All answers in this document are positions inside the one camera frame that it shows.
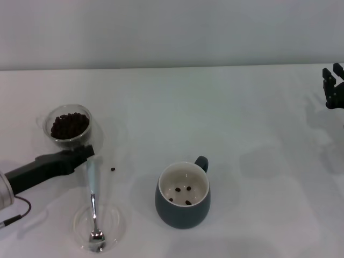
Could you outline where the coffee beans pile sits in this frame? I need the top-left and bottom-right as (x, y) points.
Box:
(50, 113), (90, 140)

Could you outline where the double-wall glass cup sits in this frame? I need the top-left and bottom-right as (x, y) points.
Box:
(36, 104), (104, 161)

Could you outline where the clear glass saucer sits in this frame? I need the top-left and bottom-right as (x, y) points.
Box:
(72, 203), (127, 253)

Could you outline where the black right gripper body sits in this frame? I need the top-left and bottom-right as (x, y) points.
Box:
(325, 81), (344, 110)

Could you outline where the blue-handled metal spoon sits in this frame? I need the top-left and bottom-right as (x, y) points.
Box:
(85, 158), (106, 246)

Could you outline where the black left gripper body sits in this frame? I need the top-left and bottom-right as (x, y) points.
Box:
(4, 152), (78, 195)

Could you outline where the dark green ceramic mug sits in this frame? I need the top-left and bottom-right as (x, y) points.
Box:
(154, 155), (211, 230)

